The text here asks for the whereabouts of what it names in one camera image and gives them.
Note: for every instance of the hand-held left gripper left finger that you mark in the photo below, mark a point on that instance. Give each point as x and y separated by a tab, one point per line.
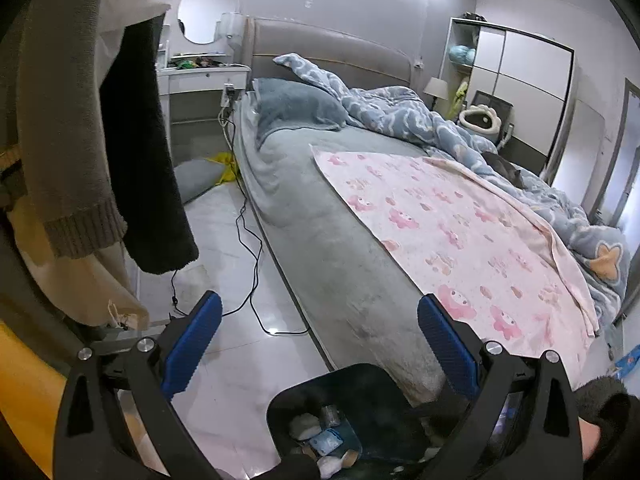
192	345

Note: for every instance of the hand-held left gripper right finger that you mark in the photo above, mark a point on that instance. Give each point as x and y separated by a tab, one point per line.
447	347

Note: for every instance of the black trash bin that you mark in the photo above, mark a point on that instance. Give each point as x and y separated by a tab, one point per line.
280	410

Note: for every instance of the clear plastic bottle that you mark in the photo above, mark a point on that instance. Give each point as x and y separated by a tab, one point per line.
331	416

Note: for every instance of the white sock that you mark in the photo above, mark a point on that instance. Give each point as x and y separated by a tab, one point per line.
330	466
305	427

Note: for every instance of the brown tape roll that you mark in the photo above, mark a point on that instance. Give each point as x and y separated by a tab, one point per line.
351	456

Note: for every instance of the blue tissue packet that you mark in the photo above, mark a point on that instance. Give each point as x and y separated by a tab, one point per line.
325	442

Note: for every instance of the person's right forearm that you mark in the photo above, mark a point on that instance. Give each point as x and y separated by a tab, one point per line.
605	405

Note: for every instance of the pink printed blanket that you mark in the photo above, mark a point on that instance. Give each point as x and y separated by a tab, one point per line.
450	240

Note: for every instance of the cream coat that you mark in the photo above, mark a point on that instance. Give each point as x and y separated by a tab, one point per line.
100	285

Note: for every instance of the grey upholstered bed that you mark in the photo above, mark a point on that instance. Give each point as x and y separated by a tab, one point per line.
325	240

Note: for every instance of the grey floor cushion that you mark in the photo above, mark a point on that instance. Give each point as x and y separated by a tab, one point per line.
197	180

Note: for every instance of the black fleece garment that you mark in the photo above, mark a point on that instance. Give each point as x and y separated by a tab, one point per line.
150	185

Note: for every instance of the yellow plastic bag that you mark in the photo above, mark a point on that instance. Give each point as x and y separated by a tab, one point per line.
227	172

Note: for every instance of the grey cat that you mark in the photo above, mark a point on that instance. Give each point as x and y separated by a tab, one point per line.
505	170

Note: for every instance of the white plush cat bed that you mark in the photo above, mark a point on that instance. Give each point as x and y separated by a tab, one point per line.
480	108

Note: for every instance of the blue fleece blanket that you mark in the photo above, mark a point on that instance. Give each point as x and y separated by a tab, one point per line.
400	110

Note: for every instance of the taupe knit cardigan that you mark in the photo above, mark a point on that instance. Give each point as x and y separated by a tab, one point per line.
65	135

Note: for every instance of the black chair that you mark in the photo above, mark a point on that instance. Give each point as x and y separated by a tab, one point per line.
502	105

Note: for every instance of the yellow green plush toy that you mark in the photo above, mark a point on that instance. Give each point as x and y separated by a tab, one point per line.
459	97

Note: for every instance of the white power strip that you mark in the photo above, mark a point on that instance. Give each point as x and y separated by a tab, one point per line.
229	92

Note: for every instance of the white shade bedside lamp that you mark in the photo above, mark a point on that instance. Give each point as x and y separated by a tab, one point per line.
436	87

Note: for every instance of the grey blue pillow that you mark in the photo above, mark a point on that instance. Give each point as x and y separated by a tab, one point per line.
295	105

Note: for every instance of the white dressing table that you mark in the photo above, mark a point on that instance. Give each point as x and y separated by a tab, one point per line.
200	77

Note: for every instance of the green packet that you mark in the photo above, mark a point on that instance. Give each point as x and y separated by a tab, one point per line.
185	64

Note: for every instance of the blue plush toy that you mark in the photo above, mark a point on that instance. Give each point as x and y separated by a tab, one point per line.
460	54

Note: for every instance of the white and black wardrobe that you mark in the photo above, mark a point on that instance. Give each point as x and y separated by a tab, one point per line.
525	60

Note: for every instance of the silver table lamp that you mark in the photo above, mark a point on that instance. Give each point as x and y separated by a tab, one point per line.
230	25

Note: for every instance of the round wall mirror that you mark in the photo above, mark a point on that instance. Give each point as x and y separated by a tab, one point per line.
207	10

